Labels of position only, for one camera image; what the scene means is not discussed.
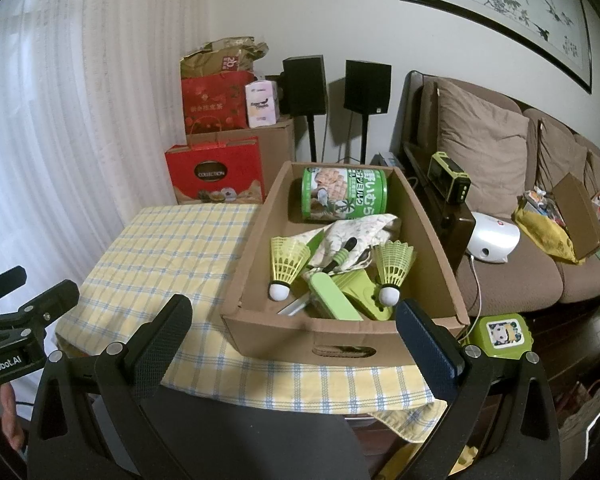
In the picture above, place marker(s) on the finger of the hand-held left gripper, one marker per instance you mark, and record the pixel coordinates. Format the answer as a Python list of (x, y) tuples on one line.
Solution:
[(7, 280), (50, 302)]

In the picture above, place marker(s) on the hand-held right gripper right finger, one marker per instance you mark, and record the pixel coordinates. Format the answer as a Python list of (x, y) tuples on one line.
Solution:
[(425, 352)]

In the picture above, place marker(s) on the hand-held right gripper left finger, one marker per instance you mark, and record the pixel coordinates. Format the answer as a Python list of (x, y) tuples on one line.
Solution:
[(165, 332)]

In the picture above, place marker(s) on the green squeegee with silver blade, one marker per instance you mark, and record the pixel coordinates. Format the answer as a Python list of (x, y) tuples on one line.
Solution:
[(375, 305)]

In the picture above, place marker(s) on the yellow-green shuttlecock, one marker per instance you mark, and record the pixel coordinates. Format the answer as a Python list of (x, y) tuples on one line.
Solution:
[(395, 265), (287, 260)]

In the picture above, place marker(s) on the green plastic blade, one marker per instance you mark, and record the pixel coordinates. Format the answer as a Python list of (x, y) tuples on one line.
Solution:
[(350, 280)]

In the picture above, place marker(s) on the green case with carabiner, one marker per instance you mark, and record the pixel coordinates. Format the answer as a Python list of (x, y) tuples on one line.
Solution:
[(330, 297)]

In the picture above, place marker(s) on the brown cardboard box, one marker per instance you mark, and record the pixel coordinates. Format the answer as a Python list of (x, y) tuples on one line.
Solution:
[(280, 340)]

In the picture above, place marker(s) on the floral cloth bag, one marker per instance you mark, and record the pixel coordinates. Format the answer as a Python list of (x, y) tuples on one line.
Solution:
[(350, 230)]

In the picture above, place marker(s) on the green labelled can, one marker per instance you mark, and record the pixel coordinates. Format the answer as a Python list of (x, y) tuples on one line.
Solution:
[(360, 195)]

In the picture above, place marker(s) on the person's left hand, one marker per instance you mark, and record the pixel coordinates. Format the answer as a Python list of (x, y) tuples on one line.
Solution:
[(10, 417)]

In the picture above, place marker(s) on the green lunch box with sticker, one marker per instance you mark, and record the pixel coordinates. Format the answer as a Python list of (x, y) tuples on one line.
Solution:
[(500, 349)]

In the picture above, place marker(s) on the yellow checked tablecloth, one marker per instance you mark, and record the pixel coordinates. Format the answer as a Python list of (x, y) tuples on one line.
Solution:
[(180, 240)]

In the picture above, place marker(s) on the brown sofa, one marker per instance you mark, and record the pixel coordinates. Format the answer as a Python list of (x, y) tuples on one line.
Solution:
[(515, 285)]

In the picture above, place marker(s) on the crumpled yellow plastic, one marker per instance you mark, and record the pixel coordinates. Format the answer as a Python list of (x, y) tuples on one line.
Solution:
[(462, 466)]

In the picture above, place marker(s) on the dark brown box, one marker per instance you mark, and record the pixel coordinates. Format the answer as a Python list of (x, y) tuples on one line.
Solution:
[(455, 227)]

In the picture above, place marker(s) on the white domed device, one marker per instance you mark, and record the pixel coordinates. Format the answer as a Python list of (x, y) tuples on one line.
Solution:
[(495, 237)]

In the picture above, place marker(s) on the yellow printed bag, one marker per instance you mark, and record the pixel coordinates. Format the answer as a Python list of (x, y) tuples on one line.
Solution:
[(545, 237)]

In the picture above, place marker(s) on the green and black device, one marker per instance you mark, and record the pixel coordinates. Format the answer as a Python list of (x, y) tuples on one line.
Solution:
[(447, 180)]

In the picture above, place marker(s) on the white curtain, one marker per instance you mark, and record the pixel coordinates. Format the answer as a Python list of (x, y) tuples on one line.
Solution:
[(55, 110)]

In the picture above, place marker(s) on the red gift box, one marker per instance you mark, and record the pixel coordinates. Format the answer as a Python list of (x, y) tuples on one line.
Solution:
[(205, 160)]

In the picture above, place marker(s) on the paper shopping bag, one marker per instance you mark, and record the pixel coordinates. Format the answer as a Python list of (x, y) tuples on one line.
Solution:
[(590, 420)]

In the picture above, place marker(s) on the colourful snack packets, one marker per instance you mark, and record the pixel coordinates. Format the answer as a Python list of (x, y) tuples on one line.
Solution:
[(537, 200)]

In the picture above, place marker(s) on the grey flat box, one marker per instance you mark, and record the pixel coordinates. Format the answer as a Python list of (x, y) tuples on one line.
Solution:
[(385, 159)]

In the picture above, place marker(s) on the brown cardboard piece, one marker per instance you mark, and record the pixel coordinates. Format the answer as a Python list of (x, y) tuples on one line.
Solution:
[(580, 215)]

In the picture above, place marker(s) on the large brown carton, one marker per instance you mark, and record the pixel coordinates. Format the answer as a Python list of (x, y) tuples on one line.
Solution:
[(277, 155)]

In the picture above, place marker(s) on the large beige cushion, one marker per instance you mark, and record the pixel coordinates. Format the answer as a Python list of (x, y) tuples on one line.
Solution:
[(480, 140)]

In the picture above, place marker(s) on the black speaker stand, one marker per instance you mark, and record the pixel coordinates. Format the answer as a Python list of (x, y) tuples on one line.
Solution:
[(365, 140), (311, 140)]

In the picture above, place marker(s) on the medium beige cushion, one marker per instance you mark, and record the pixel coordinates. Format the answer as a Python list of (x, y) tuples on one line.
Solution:
[(560, 155)]

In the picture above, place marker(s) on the pink tissue box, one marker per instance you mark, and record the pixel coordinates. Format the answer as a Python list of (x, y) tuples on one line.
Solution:
[(262, 105)]

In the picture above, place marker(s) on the black speaker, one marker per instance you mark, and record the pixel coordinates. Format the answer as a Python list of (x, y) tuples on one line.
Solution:
[(305, 85), (367, 87)]

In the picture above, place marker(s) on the crumpled gold paper bag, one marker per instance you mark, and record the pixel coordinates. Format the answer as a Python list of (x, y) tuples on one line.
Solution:
[(210, 57)]

